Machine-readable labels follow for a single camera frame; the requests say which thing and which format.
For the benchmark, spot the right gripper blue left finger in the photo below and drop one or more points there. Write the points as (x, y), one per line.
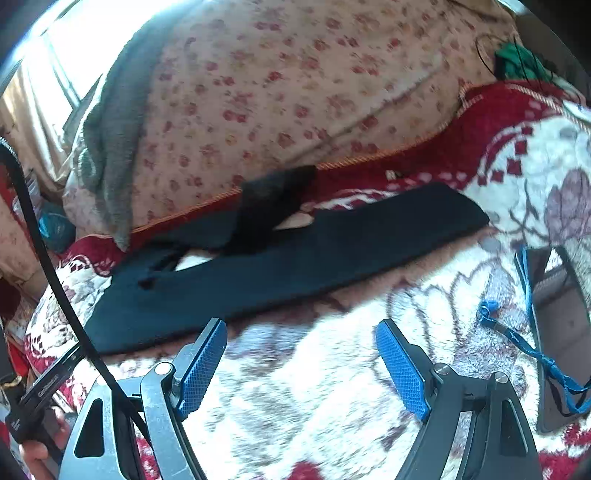
(195, 365)

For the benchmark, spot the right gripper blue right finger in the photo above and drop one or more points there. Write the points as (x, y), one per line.
(410, 368)

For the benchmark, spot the black pants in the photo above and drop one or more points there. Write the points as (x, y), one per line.
(231, 264)

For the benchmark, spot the person's left hand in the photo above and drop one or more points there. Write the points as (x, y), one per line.
(35, 453)

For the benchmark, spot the red white floral blanket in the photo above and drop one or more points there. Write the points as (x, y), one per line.
(302, 393)

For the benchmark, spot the teal object by bed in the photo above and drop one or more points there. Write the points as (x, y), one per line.
(57, 231)

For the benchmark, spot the grey fleece towel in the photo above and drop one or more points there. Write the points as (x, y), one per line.
(112, 127)

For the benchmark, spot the clear plastic container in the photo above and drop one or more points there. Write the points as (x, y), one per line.
(28, 201)

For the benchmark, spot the green cloth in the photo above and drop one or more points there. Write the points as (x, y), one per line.
(515, 62)

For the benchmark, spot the black tablet with blue lanyard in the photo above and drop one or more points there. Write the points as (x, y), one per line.
(557, 310)

